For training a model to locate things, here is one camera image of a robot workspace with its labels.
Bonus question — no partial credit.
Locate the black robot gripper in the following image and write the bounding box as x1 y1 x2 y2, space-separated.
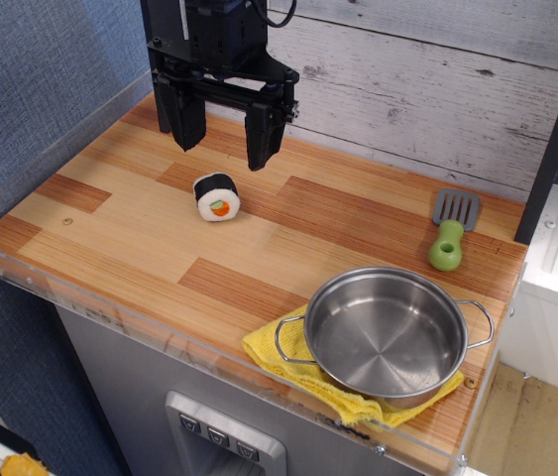
152 1 299 172

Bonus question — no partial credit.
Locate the stainless steel metal pot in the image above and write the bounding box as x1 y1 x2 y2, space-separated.
299 267 494 411

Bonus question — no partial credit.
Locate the toy sushi roll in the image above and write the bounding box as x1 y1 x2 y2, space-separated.
193 173 241 222

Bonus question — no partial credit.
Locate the yellow cloth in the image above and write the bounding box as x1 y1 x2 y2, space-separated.
242 305 465 427

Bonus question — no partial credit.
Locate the clear acrylic table guard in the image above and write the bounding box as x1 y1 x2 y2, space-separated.
0 68 527 476

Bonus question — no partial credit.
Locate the grey cabinet with dispenser panel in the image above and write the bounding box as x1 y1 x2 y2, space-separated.
58 308 416 475

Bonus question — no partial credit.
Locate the yellow object bottom left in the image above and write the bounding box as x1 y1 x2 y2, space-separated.
0 453 50 476

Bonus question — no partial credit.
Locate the black vertical post left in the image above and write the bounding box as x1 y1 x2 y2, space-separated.
141 0 190 72

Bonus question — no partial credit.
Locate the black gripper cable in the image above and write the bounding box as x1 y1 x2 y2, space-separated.
250 0 298 29

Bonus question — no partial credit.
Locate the grey spatula with green handle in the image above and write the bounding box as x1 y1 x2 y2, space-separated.
428 188 481 272

